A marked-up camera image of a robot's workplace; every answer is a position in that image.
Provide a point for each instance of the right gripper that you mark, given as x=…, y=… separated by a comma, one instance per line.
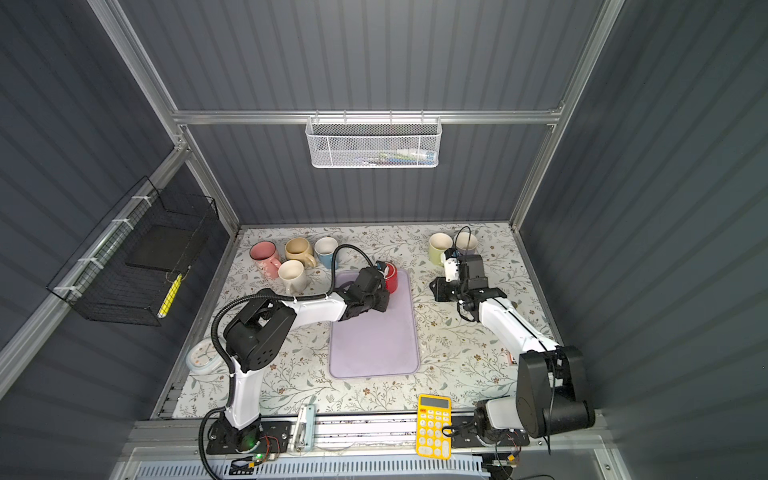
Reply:
x=441, y=290

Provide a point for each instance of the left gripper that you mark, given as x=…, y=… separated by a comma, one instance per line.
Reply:
x=384, y=300

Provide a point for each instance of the red mug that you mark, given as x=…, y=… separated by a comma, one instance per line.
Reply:
x=391, y=283

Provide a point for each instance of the green mug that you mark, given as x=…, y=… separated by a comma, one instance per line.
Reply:
x=438, y=244

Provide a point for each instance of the lavender mug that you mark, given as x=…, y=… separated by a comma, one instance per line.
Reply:
x=466, y=243

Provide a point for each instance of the blue mug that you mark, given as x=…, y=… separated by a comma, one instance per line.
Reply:
x=324, y=249

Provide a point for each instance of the white mug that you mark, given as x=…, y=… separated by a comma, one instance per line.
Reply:
x=293, y=275

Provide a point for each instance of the beige speckled mug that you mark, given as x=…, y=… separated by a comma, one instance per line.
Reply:
x=300, y=249

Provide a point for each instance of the pink ghost mug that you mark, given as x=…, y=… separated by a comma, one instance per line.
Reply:
x=265, y=254

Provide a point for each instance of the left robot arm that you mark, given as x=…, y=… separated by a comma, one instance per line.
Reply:
x=248, y=334

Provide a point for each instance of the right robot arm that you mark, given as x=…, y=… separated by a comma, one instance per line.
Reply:
x=552, y=393

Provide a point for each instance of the lavender tray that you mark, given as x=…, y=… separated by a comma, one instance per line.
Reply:
x=377, y=343

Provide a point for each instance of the yellow calculator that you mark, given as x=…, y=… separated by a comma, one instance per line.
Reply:
x=433, y=414

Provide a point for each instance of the items in white basket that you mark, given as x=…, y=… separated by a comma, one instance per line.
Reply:
x=401, y=158

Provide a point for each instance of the small white clock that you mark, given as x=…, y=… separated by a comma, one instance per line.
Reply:
x=203, y=359

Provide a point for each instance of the yellow marker in basket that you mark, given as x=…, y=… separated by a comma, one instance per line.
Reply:
x=170, y=297

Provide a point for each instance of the black pad in basket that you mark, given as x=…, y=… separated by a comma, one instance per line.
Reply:
x=166, y=249

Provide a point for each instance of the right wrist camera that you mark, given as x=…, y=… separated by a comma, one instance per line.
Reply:
x=451, y=264

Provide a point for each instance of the white wire basket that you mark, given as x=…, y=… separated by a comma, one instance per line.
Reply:
x=337, y=145

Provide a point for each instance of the black wire basket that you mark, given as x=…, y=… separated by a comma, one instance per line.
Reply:
x=133, y=271

